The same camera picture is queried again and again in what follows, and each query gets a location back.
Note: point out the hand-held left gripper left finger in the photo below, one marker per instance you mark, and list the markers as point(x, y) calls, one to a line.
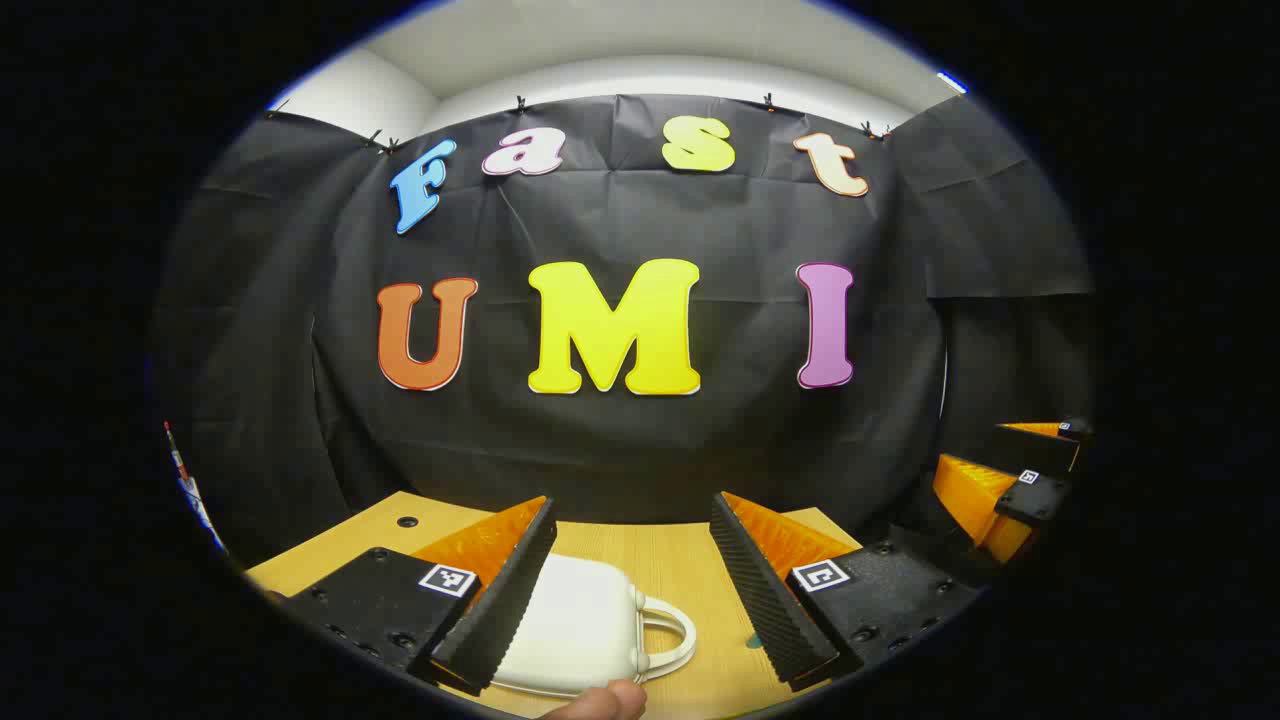
point(505, 610)

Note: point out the white blue printed banner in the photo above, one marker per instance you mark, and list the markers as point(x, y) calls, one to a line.
point(190, 490)

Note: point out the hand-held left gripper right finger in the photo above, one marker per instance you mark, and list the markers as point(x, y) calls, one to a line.
point(765, 600)

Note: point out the white suitcase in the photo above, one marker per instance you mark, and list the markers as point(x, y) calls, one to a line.
point(580, 620)

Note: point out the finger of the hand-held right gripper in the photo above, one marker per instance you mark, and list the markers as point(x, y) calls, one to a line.
point(1035, 498)
point(1035, 448)

